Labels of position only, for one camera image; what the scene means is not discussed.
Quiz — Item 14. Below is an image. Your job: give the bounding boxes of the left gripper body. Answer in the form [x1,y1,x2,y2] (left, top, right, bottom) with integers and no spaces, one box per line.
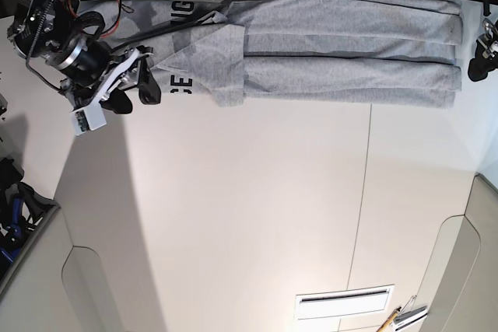
[475,18,497,60]

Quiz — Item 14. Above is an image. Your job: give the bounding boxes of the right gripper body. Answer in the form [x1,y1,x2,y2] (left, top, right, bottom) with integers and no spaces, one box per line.
[99,45,153,93]

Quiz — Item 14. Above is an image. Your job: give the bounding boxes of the grey T-shirt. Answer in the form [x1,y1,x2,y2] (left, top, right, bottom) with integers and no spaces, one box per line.
[89,0,463,108]

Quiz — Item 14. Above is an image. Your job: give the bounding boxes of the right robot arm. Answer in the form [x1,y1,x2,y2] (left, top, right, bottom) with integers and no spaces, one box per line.
[7,0,161,114]

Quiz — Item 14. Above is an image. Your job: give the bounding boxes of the blue black tools in bin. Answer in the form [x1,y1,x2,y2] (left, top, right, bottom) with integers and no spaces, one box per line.
[1,157,58,276]

